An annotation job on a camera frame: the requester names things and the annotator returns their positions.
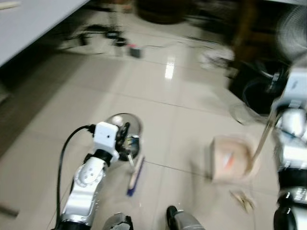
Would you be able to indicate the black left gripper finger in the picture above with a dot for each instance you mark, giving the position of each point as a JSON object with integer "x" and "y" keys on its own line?
{"x": 127, "y": 130}
{"x": 129, "y": 152}

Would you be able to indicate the wooden broom with blue bristles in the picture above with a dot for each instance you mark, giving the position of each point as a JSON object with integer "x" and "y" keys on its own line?
{"x": 135, "y": 178}

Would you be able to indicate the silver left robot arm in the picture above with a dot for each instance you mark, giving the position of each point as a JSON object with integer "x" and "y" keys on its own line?
{"x": 85, "y": 184}

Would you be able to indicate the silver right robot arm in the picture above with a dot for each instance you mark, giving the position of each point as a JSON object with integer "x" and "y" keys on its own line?
{"x": 293, "y": 158}

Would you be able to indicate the black floor bin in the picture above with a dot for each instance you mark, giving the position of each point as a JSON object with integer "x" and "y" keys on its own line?
{"x": 256, "y": 81}

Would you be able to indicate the round clear waste bin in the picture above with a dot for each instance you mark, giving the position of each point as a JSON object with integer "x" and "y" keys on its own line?
{"x": 132, "y": 129}

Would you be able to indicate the white standing fan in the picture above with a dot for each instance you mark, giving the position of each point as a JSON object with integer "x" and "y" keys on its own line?
{"x": 293, "y": 31}

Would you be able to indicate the brown wooden chair leg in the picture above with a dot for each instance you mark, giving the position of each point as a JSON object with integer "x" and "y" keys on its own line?
{"x": 244, "y": 28}

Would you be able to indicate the silver left robot leg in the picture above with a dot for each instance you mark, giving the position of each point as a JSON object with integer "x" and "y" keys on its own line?
{"x": 118, "y": 222}

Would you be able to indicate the grey and red power strip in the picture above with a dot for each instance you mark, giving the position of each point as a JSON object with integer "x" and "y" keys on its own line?
{"x": 135, "y": 51}

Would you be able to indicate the beige paper scrap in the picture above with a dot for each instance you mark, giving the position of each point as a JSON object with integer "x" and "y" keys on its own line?
{"x": 242, "y": 201}

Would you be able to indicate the dark round stool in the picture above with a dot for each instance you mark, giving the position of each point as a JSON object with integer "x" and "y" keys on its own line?
{"x": 163, "y": 10}

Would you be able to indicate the white table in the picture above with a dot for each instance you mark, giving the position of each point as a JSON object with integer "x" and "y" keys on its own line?
{"x": 33, "y": 21}

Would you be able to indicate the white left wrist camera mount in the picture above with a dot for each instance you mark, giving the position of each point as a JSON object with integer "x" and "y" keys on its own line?
{"x": 105, "y": 135}

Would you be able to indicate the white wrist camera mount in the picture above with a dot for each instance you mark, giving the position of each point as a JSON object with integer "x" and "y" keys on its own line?
{"x": 105, "y": 135}
{"x": 296, "y": 86}

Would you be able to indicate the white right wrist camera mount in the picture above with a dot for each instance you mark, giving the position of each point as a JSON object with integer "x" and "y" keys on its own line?
{"x": 296, "y": 86}

